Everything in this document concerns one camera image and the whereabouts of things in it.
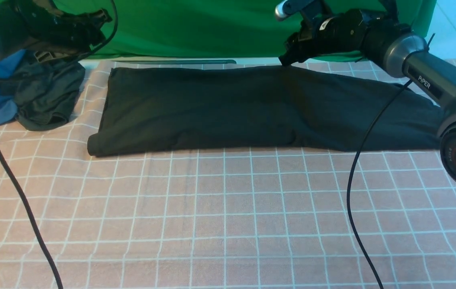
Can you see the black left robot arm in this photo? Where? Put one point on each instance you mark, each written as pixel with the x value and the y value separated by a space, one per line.
pixel 14 37

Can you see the pink checkered tablecloth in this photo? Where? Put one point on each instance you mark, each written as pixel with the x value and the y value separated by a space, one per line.
pixel 232 219

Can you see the green backdrop cloth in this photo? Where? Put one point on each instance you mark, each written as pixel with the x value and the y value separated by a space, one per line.
pixel 225 29

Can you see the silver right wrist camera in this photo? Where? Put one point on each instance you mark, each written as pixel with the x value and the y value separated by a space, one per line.
pixel 308 9

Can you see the dark gray crumpled garment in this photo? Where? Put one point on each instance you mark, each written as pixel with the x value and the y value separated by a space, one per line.
pixel 47 102

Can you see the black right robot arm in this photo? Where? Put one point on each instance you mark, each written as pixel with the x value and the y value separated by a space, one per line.
pixel 381 38

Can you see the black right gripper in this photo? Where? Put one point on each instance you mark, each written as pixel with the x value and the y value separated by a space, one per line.
pixel 327 34

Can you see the gray long sleeve shirt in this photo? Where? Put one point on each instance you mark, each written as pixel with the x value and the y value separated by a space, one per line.
pixel 169 109

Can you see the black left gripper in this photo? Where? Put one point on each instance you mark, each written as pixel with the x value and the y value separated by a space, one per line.
pixel 56 35

